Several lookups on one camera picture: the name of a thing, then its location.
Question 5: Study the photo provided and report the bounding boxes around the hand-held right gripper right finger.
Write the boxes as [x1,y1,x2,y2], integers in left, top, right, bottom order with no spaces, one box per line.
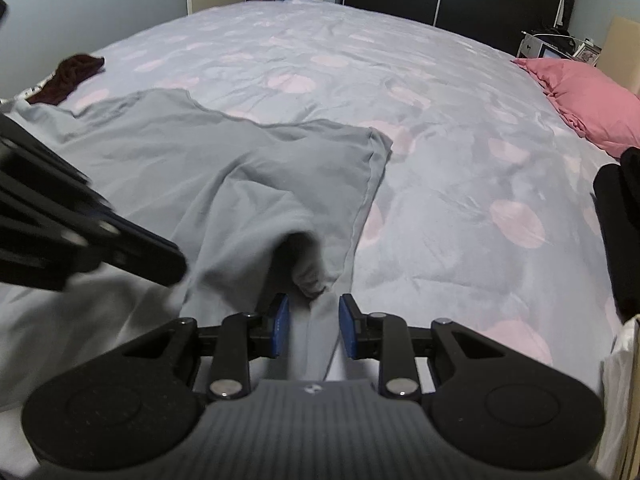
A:
[338,294,501,401]

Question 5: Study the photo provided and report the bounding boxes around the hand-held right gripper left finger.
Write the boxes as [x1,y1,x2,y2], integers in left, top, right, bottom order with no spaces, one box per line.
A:
[122,294,290,402]

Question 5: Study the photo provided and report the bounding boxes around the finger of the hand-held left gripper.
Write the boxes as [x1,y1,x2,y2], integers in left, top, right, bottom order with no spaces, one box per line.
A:
[87,207,188,289]

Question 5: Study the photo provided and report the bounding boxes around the grey t-shirt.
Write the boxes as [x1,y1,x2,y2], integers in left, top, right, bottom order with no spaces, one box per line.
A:
[0,87,394,411]

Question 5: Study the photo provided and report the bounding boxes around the white folded clothes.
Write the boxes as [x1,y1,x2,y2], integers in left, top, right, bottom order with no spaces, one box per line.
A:
[597,315,640,480]

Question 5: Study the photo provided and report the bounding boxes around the black folded clothes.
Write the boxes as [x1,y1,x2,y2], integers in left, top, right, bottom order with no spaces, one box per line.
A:
[592,146,640,323]

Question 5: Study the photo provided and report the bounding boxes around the black white patterned cloth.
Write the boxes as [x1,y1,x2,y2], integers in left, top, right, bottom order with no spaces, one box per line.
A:
[0,76,56,107]

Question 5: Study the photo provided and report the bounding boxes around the dark red garment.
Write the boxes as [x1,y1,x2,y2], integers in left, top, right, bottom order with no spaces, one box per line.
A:
[27,53,106,107]

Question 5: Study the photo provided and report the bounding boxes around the polka dot bed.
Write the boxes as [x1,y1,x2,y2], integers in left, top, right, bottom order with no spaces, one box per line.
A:
[0,0,640,480]

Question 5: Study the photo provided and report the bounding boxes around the pink pillow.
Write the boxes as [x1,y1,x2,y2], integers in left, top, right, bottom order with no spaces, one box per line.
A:
[511,57,640,158]

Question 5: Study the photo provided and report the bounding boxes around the white nightstand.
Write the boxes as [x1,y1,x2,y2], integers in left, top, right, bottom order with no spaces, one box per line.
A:
[517,30,601,66]

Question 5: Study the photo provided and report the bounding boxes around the beige padded headboard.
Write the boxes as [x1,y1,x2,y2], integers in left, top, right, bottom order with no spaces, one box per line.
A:
[597,16,640,98]

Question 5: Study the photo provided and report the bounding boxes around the photo frame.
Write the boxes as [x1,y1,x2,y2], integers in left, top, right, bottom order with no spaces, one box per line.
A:
[575,42,602,66]

